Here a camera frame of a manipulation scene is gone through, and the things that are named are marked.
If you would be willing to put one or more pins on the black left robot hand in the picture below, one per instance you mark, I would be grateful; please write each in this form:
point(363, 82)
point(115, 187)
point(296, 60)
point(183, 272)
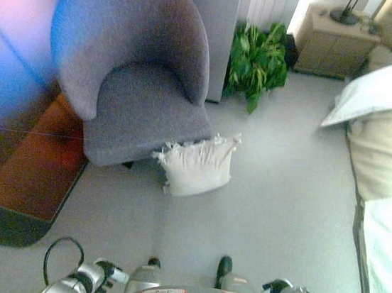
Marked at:
point(109, 273)

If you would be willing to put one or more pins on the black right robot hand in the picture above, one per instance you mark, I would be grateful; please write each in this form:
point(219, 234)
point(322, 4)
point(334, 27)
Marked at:
point(275, 290)

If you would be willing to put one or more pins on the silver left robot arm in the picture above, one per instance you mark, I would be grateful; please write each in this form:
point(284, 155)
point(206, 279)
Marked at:
point(70, 283)

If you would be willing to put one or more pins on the white fringed throw pillow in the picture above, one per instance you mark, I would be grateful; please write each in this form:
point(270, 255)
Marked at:
point(196, 169)

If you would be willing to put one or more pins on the grey tub armchair sofa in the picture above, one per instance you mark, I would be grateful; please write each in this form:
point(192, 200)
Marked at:
point(145, 94)

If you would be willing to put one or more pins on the white bed pillow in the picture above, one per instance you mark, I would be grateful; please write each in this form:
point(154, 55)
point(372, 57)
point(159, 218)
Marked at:
point(381, 94)

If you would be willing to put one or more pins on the silver left robot leg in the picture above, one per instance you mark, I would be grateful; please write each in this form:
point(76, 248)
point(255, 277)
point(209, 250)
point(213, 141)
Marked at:
point(146, 276)

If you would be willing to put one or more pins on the silver robot leg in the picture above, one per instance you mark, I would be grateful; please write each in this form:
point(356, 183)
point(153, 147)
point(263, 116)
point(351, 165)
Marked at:
point(146, 276)
point(231, 277)

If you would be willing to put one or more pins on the silver right robot leg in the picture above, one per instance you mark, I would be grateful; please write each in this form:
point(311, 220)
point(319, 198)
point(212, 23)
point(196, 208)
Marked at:
point(231, 277)

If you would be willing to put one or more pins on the brown wooden desk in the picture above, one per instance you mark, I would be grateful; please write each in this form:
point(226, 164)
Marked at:
point(14, 167)

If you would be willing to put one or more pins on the bed with white bedding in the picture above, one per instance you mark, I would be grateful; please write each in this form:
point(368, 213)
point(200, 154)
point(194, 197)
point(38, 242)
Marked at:
point(390, 170)

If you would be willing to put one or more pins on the green leafy potted plant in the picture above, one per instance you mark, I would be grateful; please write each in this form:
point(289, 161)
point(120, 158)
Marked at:
point(256, 64)

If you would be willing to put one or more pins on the beige wooden nightstand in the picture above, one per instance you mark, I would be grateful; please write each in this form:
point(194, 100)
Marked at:
point(331, 48)

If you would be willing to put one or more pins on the black lamp base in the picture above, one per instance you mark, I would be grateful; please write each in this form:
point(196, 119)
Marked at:
point(343, 15)

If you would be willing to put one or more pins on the white radiator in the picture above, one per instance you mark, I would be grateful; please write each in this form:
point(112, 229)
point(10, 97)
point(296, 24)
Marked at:
point(267, 5)

